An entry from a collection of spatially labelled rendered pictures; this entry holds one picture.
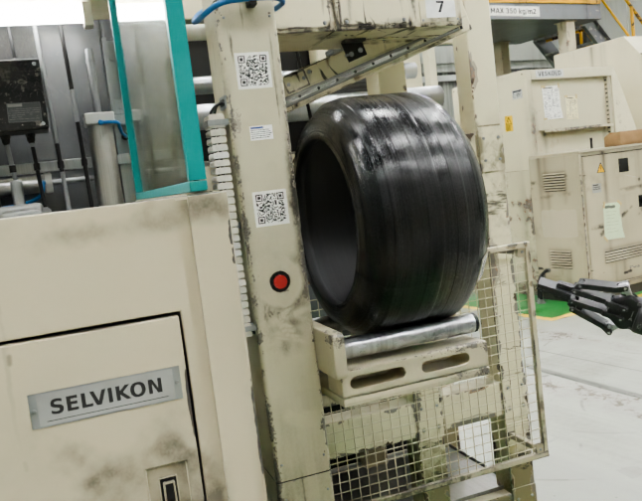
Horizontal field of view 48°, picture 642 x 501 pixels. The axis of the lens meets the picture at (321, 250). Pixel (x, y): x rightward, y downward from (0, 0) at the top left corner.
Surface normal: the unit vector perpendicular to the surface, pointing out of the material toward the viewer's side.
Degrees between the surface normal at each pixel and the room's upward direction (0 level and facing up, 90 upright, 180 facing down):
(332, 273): 54
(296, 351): 90
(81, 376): 90
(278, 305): 90
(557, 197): 90
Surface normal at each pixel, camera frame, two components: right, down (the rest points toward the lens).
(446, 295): 0.33, 0.69
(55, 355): 0.34, 0.05
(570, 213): -0.87, 0.15
